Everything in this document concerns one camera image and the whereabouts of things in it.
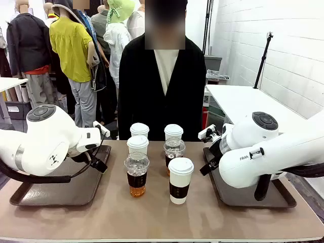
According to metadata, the black stand pole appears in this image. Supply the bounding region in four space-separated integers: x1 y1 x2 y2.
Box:
201 0 215 55

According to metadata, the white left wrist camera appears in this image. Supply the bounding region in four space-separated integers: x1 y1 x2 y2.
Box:
93 120 111 138

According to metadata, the red canister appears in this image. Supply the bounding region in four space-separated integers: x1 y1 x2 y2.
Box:
201 106 209 130

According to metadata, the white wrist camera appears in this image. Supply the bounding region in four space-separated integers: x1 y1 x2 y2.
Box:
93 120 111 138
197 124 217 140

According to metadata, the light green sun hat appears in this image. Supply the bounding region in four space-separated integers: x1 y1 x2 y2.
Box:
106 0 136 24

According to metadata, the mannequin with red collar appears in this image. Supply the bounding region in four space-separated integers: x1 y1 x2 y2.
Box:
43 2 60 28

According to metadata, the grey storage bin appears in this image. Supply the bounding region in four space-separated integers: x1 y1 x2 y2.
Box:
204 54 223 73

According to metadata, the large white table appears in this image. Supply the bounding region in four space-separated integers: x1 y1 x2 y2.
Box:
205 84 315 127

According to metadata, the black camera tripod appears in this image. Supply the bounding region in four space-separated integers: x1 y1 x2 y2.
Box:
253 31 274 90

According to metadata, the dark storage box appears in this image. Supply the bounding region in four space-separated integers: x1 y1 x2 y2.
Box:
5 101 32 120

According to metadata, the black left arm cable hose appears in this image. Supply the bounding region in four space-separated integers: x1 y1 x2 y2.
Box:
0 159 72 184

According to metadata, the dark brown plastic tray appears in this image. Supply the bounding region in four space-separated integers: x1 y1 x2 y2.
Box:
202 147 297 209
9 144 112 207

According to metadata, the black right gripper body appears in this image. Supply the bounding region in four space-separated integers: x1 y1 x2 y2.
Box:
208 138 224 164

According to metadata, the clear plastic tea cup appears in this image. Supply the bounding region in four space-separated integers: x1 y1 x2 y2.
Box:
163 137 186 177
124 151 150 198

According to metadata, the person in black cardigan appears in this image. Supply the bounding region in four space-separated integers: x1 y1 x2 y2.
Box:
117 0 207 142

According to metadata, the mannequin in white top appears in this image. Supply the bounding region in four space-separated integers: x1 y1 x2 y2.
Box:
126 0 146 40

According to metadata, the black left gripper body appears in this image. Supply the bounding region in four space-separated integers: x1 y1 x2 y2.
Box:
68 150 108 174

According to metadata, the white lidded paper cup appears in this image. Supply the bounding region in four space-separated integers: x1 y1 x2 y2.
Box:
168 157 195 205
130 123 150 139
164 124 184 141
126 135 149 155

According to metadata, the clear plastic container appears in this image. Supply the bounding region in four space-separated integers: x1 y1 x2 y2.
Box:
206 69 231 85

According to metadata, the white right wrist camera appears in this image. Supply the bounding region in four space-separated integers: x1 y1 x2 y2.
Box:
197 124 217 140

